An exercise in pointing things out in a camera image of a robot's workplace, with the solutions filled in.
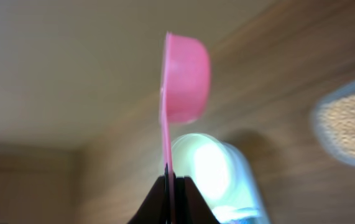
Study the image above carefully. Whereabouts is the white digital kitchen scale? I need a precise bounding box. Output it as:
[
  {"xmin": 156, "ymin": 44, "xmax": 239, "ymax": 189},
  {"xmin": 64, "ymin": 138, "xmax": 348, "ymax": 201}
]
[{"xmin": 212, "ymin": 142, "xmax": 271, "ymax": 224}]

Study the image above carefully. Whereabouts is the white bowl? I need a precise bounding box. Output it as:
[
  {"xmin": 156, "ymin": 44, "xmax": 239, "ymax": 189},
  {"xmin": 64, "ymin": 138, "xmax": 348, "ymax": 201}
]
[{"xmin": 172, "ymin": 133, "xmax": 245, "ymax": 207}]

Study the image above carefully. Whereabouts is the pink plastic measuring scoop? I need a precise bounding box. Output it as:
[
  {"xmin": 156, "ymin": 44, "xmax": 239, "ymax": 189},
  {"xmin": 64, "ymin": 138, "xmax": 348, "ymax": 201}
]
[{"xmin": 159, "ymin": 32, "xmax": 211, "ymax": 223}]

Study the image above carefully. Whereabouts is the pile of soybeans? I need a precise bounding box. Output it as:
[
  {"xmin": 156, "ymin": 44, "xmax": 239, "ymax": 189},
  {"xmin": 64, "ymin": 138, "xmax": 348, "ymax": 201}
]
[{"xmin": 316, "ymin": 94, "xmax": 355, "ymax": 159}]

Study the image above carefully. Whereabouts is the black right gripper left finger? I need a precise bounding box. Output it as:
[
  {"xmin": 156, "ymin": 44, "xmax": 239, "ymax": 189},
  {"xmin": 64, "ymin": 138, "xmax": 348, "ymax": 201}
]
[{"xmin": 128, "ymin": 165, "xmax": 168, "ymax": 224}]

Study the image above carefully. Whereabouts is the clear plastic bean container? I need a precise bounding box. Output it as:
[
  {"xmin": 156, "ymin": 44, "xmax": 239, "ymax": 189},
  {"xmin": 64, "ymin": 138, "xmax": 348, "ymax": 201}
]
[{"xmin": 311, "ymin": 81, "xmax": 355, "ymax": 166}]

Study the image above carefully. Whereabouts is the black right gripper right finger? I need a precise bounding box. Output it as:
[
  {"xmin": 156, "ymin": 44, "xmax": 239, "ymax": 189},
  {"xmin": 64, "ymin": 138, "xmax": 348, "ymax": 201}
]
[{"xmin": 174, "ymin": 177, "xmax": 219, "ymax": 224}]

